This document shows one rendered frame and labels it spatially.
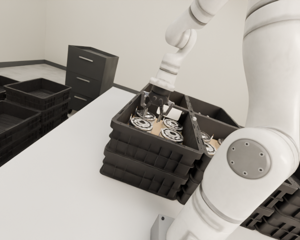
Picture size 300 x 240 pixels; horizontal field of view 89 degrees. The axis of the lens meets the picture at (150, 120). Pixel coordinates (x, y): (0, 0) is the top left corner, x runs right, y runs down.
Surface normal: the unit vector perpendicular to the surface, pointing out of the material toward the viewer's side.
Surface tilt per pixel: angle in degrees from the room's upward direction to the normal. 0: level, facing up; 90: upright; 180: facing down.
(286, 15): 77
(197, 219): 89
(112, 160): 90
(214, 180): 89
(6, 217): 0
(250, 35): 102
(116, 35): 90
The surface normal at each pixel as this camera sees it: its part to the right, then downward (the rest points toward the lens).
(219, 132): -0.15, 0.37
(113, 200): 0.31, -0.86
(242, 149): -0.85, -0.06
